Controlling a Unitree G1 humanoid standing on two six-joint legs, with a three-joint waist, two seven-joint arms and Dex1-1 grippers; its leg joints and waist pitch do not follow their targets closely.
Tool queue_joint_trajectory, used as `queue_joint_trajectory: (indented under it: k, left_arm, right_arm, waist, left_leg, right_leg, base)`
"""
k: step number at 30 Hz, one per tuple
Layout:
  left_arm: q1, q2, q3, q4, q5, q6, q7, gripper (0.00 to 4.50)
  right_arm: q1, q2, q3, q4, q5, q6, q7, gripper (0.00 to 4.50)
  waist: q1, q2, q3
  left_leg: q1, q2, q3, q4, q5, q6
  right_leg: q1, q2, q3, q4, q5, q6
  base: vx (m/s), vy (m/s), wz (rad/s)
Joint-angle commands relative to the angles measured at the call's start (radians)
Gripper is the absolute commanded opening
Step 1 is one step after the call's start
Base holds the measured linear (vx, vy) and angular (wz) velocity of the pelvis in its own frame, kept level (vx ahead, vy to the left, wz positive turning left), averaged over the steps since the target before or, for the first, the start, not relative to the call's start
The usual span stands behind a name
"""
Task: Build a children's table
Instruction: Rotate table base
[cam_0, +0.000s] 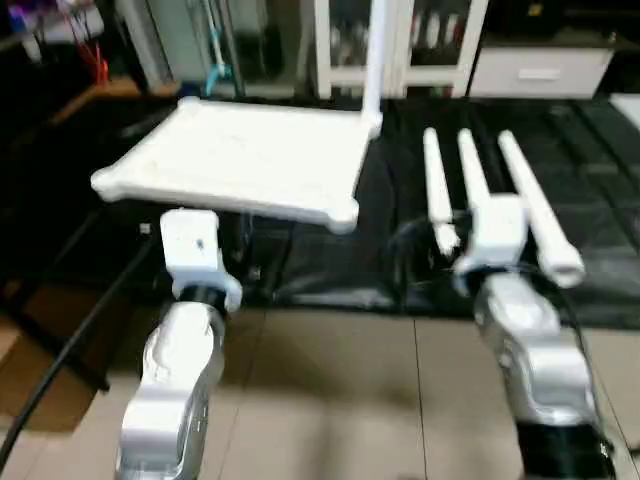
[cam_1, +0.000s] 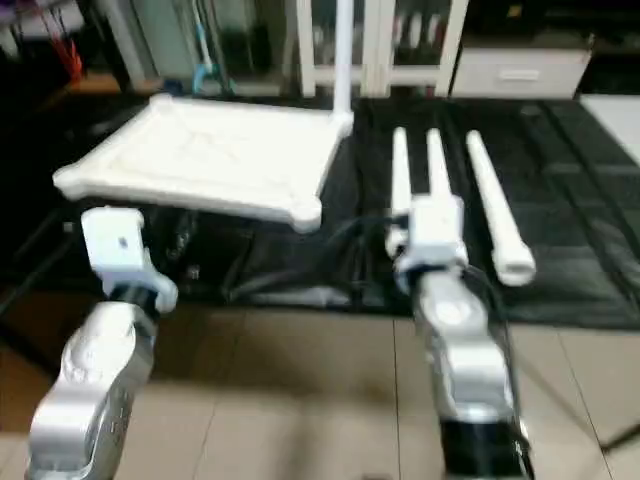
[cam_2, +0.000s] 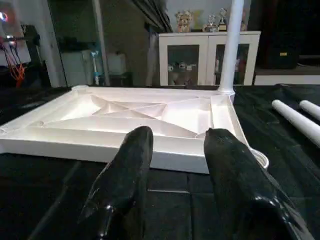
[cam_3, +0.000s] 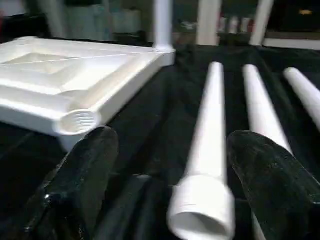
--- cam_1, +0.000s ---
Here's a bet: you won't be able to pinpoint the teal long-handled dustpan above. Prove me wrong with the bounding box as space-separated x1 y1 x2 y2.
190 0 226 96

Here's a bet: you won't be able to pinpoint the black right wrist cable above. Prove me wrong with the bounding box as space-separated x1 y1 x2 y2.
222 214 403 305

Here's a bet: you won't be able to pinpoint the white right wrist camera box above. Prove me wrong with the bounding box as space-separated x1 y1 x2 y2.
384 194 471 297

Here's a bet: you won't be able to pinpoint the white plastic table top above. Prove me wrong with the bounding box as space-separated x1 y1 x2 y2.
51 94 357 235

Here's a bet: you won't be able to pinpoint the white drawer unit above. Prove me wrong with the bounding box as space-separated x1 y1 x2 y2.
450 46 593 101

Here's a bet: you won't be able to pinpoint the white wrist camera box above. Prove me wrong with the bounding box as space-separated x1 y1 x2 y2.
78 206 181 315
384 194 471 297

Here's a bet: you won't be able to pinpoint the white plastic table leg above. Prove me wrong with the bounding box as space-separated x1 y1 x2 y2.
389 126 415 219
464 129 539 289
426 127 455 203
332 0 355 115

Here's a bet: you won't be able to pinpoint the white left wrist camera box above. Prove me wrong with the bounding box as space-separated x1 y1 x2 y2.
78 206 181 315

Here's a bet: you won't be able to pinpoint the black work mat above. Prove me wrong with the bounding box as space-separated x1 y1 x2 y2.
0 85 640 331

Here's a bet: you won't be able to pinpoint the white glass-door cabinet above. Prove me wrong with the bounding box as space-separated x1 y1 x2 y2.
294 0 473 101

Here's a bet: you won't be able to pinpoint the red cables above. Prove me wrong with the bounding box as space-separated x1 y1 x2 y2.
50 20 89 83

